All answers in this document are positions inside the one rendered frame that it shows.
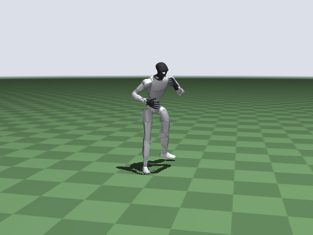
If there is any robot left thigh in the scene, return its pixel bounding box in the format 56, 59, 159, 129
157, 106, 170, 138

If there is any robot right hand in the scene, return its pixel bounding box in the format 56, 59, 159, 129
146, 98, 160, 109

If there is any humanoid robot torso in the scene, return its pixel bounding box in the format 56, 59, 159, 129
147, 75, 169, 114

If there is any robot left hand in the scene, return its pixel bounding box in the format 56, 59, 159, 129
168, 77, 179, 90

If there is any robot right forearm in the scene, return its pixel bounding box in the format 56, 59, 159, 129
132, 92, 147, 104

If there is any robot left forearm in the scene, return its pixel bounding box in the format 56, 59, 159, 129
174, 87, 184, 94

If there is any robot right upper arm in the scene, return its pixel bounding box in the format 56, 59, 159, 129
133, 78, 152, 95

